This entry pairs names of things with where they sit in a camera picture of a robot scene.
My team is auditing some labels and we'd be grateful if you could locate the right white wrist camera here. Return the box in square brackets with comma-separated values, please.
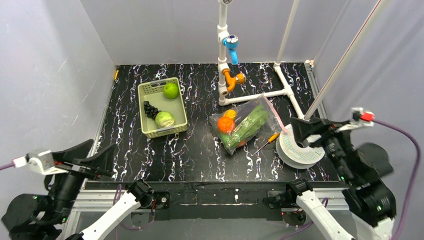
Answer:
[336, 107, 375, 133]

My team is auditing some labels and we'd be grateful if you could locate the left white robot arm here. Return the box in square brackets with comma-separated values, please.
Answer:
[0, 139, 156, 240]

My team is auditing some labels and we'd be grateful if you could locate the black grapes toy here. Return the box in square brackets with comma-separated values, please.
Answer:
[142, 101, 161, 120]

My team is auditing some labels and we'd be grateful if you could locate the clear zip top bag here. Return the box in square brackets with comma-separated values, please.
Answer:
[208, 94, 288, 155]

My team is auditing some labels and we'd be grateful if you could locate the blue faucet valve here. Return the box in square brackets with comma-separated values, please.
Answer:
[221, 34, 239, 65]

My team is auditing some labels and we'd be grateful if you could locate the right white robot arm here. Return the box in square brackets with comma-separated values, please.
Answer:
[263, 110, 397, 240]

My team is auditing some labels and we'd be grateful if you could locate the white round perforated plate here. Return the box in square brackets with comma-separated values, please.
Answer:
[275, 124, 325, 170]

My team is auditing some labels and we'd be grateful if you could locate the green lime toy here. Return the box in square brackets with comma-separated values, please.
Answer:
[162, 83, 180, 99]

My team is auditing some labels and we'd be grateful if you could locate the orange faucet valve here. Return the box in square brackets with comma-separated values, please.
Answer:
[221, 68, 246, 92]

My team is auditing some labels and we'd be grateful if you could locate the yellow handled screwdriver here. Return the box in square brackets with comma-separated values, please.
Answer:
[254, 133, 280, 155]

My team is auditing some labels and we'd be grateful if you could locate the green plastic basket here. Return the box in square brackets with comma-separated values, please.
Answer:
[137, 77, 188, 139]

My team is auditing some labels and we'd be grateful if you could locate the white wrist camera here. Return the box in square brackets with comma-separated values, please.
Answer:
[12, 149, 69, 176]
[336, 107, 375, 133]

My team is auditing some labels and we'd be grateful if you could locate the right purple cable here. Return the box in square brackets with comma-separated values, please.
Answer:
[372, 118, 422, 240]

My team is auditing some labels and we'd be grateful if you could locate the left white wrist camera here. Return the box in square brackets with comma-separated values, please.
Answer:
[12, 149, 69, 176]

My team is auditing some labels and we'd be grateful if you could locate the orange toy fruit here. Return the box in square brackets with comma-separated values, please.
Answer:
[217, 116, 236, 135]

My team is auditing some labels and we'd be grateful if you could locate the yellow pear toy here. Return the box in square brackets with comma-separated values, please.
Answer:
[223, 109, 237, 121]

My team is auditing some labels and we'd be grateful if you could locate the white pvc pipe frame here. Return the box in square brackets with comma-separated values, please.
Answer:
[216, 0, 392, 123]

